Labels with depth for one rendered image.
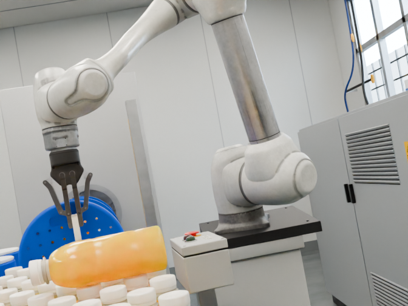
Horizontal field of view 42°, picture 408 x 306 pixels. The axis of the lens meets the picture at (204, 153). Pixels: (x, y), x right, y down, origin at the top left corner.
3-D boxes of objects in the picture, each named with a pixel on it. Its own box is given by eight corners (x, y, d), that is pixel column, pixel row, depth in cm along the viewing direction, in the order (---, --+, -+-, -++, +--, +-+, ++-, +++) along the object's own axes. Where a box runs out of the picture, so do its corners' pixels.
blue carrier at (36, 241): (125, 253, 228) (110, 189, 229) (139, 292, 142) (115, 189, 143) (59, 271, 222) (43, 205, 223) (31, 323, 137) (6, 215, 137)
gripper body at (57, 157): (45, 152, 133) (51, 188, 132) (79, 146, 134) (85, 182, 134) (48, 153, 140) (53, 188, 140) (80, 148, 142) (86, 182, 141)
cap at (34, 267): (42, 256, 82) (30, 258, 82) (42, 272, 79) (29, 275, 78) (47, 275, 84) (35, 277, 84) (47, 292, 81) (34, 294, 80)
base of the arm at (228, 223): (269, 214, 192) (266, 199, 192) (269, 226, 170) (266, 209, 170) (220, 221, 194) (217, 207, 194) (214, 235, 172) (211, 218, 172)
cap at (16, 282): (13, 291, 101) (11, 282, 102) (4, 291, 104) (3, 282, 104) (32, 286, 104) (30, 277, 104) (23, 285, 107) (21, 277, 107)
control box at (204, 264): (215, 270, 133) (208, 229, 133) (235, 284, 113) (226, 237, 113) (176, 278, 131) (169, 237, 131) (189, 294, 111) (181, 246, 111)
